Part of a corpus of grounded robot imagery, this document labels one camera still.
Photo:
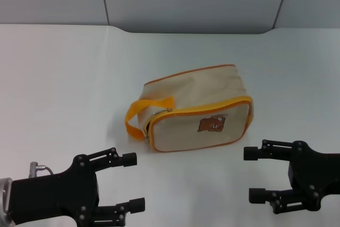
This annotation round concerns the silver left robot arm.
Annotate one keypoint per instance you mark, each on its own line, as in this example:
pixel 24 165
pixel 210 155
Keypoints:
pixel 4 203

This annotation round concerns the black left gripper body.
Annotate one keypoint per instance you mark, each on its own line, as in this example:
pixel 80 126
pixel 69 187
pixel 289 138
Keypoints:
pixel 55 197

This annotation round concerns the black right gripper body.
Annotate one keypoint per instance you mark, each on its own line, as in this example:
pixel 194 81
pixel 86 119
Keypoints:
pixel 318 173

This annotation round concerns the beige food bag orange trim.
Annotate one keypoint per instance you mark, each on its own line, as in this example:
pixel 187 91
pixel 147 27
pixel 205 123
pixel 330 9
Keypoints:
pixel 202 94

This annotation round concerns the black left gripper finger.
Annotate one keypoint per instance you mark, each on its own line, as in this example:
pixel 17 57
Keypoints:
pixel 128 159
pixel 135 204

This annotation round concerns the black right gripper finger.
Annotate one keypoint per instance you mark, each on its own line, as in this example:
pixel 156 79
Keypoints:
pixel 252 154
pixel 257 195

